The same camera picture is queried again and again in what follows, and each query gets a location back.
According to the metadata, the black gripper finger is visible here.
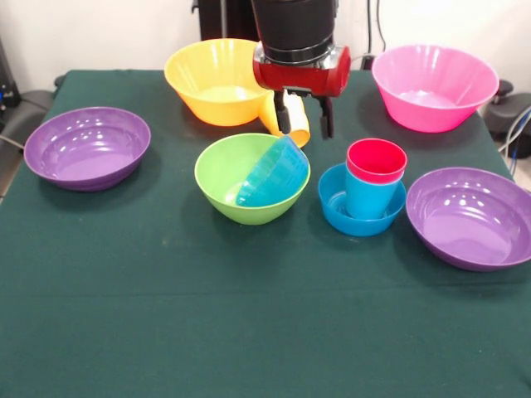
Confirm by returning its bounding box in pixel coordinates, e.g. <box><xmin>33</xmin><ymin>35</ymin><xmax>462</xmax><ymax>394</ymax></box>
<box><xmin>317</xmin><ymin>97</ymin><xmax>335</xmax><ymax>140</ymax></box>
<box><xmin>272</xmin><ymin>90</ymin><xmax>291</xmax><ymax>136</ymax></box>

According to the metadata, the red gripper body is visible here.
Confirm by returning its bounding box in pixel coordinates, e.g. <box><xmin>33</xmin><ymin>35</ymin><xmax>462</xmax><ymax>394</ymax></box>
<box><xmin>252</xmin><ymin>41</ymin><xmax>352</xmax><ymax>100</ymax></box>

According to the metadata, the orange cup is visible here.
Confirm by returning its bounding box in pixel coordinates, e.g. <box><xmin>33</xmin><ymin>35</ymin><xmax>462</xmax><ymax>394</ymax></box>
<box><xmin>260</xmin><ymin>91</ymin><xmax>311</xmax><ymax>148</ymax></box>

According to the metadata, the red cup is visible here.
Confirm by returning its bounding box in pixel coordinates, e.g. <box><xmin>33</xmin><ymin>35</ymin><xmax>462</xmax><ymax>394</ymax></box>
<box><xmin>346</xmin><ymin>138</ymin><xmax>408</xmax><ymax>186</ymax></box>

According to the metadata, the orange bowl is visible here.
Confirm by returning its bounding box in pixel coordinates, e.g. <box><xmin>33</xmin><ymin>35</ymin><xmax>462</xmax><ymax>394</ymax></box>
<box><xmin>163</xmin><ymin>37</ymin><xmax>273</xmax><ymax>127</ymax></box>

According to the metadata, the blue bowl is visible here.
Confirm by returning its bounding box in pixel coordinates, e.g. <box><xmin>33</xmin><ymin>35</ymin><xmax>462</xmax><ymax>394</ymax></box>
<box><xmin>235</xmin><ymin>135</ymin><xmax>311</xmax><ymax>207</ymax></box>
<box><xmin>318</xmin><ymin>163</ymin><xmax>407</xmax><ymax>238</ymax></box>

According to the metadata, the green bowl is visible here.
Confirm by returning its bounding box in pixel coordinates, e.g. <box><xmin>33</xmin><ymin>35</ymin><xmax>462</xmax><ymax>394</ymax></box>
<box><xmin>194</xmin><ymin>132</ymin><xmax>312</xmax><ymax>226</ymax></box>

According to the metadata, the blue cup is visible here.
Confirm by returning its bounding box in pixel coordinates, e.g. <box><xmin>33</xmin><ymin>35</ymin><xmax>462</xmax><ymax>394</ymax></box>
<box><xmin>344</xmin><ymin>172</ymin><xmax>406</xmax><ymax>220</ymax></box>

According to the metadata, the pink bowl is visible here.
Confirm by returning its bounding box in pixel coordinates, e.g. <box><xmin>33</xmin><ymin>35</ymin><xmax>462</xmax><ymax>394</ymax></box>
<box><xmin>371</xmin><ymin>44</ymin><xmax>500</xmax><ymax>134</ymax></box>

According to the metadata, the purple bowl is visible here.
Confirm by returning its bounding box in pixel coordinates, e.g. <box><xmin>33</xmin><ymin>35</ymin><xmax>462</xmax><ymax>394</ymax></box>
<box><xmin>405</xmin><ymin>167</ymin><xmax>531</xmax><ymax>273</ymax></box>
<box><xmin>23</xmin><ymin>106</ymin><xmax>152</xmax><ymax>193</ymax></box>

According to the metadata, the black computer tower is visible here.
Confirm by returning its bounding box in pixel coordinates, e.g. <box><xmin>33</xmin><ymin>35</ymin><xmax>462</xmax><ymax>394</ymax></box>
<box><xmin>0</xmin><ymin>36</ymin><xmax>22</xmax><ymax>121</ymax></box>

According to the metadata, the black knobbed device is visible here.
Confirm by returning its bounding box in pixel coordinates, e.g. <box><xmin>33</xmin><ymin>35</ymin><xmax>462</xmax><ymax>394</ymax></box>
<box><xmin>485</xmin><ymin>79</ymin><xmax>531</xmax><ymax>140</ymax></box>

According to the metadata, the dark green tablecloth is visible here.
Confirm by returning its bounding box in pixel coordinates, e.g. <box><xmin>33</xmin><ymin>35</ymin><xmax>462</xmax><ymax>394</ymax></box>
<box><xmin>0</xmin><ymin>69</ymin><xmax>531</xmax><ymax>398</ymax></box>

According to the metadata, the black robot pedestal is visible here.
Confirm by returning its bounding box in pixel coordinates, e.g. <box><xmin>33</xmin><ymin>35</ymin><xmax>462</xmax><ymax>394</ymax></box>
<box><xmin>198</xmin><ymin>0</ymin><xmax>261</xmax><ymax>42</ymax></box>

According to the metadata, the black wall cable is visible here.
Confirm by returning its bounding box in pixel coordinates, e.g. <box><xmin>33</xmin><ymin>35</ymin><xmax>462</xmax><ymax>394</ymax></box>
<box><xmin>375</xmin><ymin>0</ymin><xmax>390</xmax><ymax>57</ymax></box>

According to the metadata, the grey cable bundle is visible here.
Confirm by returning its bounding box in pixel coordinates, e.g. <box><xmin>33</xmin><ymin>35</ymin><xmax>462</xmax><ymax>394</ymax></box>
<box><xmin>497</xmin><ymin>105</ymin><xmax>531</xmax><ymax>196</ymax></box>

